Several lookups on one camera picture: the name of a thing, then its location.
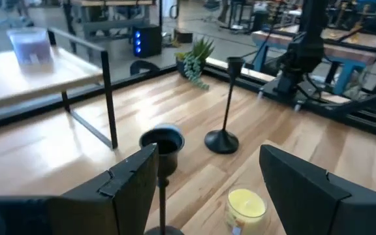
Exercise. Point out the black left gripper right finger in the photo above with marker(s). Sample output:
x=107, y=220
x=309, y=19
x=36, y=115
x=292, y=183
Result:
x=322, y=209

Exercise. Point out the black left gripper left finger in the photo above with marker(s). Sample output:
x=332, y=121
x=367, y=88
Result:
x=77, y=212

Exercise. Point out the yellow candle glass jar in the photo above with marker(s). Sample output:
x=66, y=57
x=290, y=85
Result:
x=246, y=209

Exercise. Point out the black metal candlestick holder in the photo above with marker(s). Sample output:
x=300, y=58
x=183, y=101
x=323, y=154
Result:
x=221, y=142
x=168, y=163

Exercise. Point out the purple candle glass jar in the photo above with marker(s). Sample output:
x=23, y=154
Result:
x=31, y=49

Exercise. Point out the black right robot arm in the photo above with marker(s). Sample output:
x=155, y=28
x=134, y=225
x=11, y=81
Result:
x=305, y=49

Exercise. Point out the wooden shelf black legs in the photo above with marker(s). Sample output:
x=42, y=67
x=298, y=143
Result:
x=28, y=81

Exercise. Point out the black office chair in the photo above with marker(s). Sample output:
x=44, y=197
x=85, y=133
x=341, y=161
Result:
x=142, y=67

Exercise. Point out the black computer tower blue lights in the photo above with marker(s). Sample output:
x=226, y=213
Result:
x=149, y=40

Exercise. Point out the green potted succulent plant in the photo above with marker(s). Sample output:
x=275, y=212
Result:
x=194, y=65

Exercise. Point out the black table frame rail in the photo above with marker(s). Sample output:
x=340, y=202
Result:
x=354, y=117

